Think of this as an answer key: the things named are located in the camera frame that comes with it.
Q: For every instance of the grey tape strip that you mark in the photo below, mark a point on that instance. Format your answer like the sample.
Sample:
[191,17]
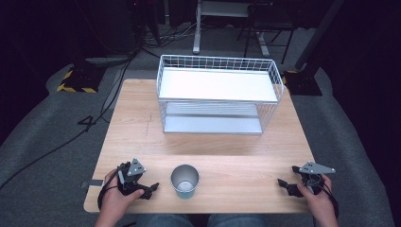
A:
[94,183]

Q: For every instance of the black chair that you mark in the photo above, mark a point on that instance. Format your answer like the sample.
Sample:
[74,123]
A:
[268,22]

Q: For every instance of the teal metal cup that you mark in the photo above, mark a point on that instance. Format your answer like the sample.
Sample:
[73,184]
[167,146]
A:
[185,181]

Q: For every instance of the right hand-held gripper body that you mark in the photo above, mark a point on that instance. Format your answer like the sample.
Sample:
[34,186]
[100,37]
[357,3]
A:
[313,176]

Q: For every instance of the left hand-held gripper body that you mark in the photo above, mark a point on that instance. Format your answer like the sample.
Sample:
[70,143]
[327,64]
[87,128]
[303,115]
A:
[131,176]

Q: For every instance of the person's left hand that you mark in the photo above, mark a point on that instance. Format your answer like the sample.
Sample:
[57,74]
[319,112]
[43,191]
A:
[117,198]

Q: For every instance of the person's legs in jeans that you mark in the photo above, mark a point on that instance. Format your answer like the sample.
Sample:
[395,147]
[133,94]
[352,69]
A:
[195,220]

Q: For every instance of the black stand base striped tape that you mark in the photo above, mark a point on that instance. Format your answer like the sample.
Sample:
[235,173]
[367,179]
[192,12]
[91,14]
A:
[80,78]
[302,82]

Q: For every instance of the white desk frame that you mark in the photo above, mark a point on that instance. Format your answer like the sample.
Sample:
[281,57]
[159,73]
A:
[220,22]

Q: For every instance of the person's right hand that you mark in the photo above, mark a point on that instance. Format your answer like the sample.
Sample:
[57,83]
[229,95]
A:
[317,198]

